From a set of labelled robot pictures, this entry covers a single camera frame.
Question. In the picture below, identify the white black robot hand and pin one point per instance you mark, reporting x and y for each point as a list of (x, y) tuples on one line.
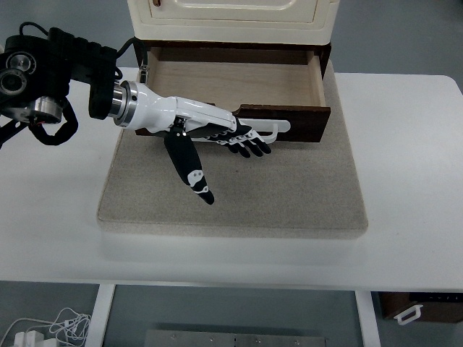
[(135, 106)]

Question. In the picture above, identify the dark wood drawer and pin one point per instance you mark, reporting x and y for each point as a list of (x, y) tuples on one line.
[(297, 97)]

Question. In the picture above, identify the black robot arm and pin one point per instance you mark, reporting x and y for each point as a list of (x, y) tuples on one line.
[(35, 77)]

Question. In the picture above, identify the dark wood drawer cabinet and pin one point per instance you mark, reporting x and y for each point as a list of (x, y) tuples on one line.
[(221, 58)]

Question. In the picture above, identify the cream upper cabinet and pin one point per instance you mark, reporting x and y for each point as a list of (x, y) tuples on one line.
[(280, 22)]

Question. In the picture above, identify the spare brown drawer on floor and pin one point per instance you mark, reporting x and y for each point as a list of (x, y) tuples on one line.
[(406, 307)]

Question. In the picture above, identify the beige fabric mat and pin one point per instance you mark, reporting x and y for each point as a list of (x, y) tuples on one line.
[(301, 190)]

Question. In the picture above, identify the white table leg left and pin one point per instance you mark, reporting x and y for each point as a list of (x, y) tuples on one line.
[(100, 315)]

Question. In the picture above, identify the white table leg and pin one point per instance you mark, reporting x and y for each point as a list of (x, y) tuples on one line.
[(367, 319), (100, 315)]

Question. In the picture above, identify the white table leg right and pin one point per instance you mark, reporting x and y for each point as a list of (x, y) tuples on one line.
[(367, 319)]

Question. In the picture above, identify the white power adapter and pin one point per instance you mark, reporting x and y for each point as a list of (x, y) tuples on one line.
[(32, 338)]

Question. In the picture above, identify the white drawer handle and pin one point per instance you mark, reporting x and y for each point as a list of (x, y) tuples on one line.
[(268, 129)]

